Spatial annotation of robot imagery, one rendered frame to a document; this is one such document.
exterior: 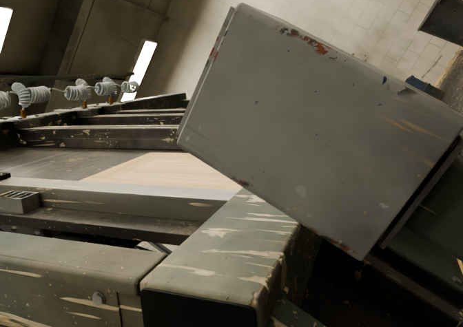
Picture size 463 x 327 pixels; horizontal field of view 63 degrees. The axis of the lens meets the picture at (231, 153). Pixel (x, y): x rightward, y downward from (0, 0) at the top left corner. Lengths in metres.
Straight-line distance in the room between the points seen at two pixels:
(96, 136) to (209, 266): 1.04
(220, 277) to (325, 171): 0.15
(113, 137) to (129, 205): 0.67
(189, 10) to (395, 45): 3.29
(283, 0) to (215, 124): 6.03
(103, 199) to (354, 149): 0.53
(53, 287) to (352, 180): 0.33
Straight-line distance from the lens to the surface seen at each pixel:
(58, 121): 1.82
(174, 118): 1.56
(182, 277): 0.37
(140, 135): 1.26
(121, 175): 0.90
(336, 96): 0.26
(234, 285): 0.35
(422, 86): 5.04
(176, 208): 0.63
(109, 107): 1.98
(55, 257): 0.46
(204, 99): 0.29
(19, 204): 0.80
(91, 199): 0.73
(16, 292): 0.51
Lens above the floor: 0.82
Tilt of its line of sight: 12 degrees up
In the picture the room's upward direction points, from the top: 58 degrees counter-clockwise
